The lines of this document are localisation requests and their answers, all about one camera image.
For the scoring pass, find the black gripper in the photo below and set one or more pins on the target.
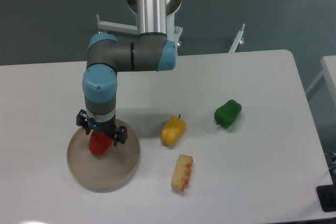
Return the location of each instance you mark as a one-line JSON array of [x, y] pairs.
[[118, 133]]

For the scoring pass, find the red toy bell pepper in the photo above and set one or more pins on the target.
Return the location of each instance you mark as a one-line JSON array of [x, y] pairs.
[[99, 143]]

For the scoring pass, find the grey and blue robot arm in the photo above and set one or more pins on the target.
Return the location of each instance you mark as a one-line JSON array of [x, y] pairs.
[[152, 51]]

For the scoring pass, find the beige round plate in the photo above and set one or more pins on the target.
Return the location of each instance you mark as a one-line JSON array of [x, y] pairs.
[[109, 171]]

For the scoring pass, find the yellow toy bell pepper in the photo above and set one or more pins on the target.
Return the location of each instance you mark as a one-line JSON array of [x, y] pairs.
[[173, 130]]

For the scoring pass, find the green toy bell pepper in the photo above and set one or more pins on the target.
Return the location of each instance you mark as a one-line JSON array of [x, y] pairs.
[[227, 114]]

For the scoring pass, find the orange toy corn piece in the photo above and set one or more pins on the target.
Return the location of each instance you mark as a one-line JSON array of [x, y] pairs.
[[182, 172]]

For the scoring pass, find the black box at table edge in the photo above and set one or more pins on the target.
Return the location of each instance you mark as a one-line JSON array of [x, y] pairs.
[[326, 195]]

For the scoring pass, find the white side table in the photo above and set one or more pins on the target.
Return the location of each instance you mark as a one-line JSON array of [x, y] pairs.
[[325, 76]]

